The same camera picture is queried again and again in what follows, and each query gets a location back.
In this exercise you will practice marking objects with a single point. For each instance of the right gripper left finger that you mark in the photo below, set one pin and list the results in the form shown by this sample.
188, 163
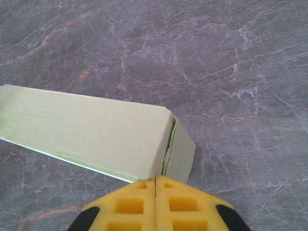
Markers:
130, 207

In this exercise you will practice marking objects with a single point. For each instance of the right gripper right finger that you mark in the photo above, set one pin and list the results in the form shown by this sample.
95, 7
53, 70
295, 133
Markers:
187, 207

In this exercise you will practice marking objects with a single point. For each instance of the light green paper box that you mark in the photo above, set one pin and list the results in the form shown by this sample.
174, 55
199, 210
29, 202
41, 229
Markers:
84, 130

